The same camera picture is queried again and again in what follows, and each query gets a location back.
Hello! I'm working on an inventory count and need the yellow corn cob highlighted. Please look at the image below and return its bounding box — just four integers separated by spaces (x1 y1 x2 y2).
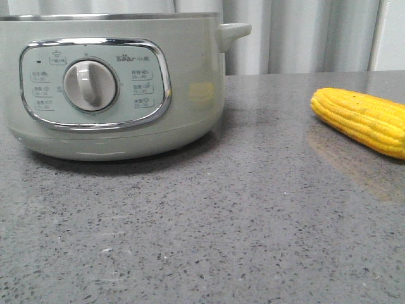
311 88 404 160

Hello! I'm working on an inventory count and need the pale green electric pot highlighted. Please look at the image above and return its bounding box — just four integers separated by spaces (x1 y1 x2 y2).
1 13 251 161

